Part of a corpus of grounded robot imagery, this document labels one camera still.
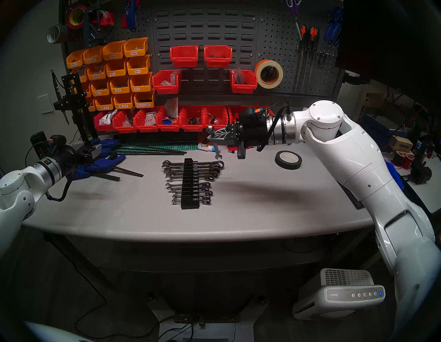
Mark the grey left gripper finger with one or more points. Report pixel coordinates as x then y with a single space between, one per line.
95 152
83 149

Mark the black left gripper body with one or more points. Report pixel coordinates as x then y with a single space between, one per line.
70 160

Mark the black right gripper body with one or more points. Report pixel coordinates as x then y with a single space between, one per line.
255 134

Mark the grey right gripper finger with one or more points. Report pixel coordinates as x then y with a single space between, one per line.
227 130
225 138

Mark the chrome ratcheting combination wrench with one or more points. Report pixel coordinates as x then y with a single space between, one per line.
208 196
217 169
216 150
209 178
214 173
206 185
208 190

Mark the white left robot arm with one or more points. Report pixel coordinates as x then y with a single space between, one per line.
17 196

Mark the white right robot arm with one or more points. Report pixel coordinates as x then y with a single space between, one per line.
361 165

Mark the white glue bottle blue cap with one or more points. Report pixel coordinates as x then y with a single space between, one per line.
205 147

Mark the clear plastic parts bag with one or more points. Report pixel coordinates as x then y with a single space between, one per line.
107 119
150 119
238 76
172 77
127 122

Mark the black perforated cylinder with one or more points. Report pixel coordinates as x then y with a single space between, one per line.
38 144

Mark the orange plastic parts bin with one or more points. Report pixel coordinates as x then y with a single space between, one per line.
91 105
88 92
82 77

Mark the black tape roll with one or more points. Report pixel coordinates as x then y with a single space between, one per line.
287 167

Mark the orange bin labelled M2.5-6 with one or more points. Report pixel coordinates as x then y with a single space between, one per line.
104 105

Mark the black soldering press stand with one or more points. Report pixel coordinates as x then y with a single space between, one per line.
74 100

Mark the cream masking tape roll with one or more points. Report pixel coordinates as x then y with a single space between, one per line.
268 86

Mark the green cutting mat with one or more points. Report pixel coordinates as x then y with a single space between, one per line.
172 147

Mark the orange bin labelled M2.5-5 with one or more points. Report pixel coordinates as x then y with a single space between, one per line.
123 103

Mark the orange bin labelled M3-12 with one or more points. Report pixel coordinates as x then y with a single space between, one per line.
100 90

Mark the black soldering iron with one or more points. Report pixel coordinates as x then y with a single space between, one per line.
57 88

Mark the shortest chrome ratcheting wrench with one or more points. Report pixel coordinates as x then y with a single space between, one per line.
206 202

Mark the orange bin labelled M3-8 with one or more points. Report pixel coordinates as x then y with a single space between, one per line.
120 88

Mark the orange bin labelled M4-0.7X6 HEX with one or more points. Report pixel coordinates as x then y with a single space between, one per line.
144 101

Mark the orange bin labelled M4X4X6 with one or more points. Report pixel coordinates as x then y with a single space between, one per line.
96 74

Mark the black wrench holder rack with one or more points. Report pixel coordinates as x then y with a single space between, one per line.
190 205

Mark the orange bin labelled M3-6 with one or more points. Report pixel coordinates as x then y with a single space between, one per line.
140 86

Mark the orange bin labelled M4-6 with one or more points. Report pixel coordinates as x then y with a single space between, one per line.
116 70

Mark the orange bin labelled M3X5X4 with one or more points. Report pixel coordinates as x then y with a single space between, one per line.
75 59

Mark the orange bin labelled M3X8 BAD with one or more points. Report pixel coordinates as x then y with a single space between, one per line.
92 56

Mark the orange bin labelled M3-4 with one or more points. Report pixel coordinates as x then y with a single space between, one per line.
137 69

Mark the dark grey pegboard tool panel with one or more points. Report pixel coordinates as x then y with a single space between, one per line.
213 27

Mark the orange bin labelled M3X6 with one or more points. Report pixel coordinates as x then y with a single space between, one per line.
135 53

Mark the black metal clamp tool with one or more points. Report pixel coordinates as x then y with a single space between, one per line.
90 34

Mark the dark blue storage crate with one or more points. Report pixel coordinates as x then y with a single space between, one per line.
373 132

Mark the red and yellow tape roll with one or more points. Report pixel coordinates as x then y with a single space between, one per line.
70 17

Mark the small cardboard box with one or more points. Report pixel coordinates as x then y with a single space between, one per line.
401 144

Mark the black monitor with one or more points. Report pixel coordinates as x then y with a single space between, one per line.
396 41

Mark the black desk device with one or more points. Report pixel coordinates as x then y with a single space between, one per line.
422 174

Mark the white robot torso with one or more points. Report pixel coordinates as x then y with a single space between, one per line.
51 334

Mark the black power strip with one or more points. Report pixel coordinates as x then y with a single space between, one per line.
206 318

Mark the white air purifier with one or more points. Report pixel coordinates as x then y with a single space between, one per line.
344 296

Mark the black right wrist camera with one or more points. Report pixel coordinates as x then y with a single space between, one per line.
251 113

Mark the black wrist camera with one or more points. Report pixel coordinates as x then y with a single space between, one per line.
251 113
58 141

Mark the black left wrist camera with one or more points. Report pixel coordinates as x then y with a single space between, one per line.
58 141

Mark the white wall light switch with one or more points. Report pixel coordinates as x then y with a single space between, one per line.
44 103

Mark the grey duct tape roll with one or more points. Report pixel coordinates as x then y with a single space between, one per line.
65 32

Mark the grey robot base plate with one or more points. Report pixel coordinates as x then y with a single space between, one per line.
241 331

